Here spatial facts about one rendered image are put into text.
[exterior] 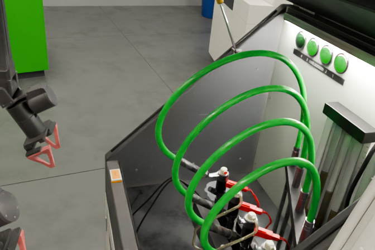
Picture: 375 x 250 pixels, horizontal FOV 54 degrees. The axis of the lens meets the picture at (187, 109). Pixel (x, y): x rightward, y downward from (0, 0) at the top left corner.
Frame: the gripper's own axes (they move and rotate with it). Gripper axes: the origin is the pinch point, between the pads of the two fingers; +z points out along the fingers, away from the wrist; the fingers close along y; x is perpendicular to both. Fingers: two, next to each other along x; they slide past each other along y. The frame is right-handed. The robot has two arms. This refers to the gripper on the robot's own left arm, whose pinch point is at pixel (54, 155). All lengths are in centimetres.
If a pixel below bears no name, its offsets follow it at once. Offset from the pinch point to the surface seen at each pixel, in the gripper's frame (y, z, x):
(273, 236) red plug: -42, 16, -50
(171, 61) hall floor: 346, 125, -25
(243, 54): -24, -17, -59
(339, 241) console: -59, 2, -59
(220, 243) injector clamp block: -35, 21, -38
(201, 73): -25, -18, -50
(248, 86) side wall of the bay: 10, 10, -62
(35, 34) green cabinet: 283, 16, 83
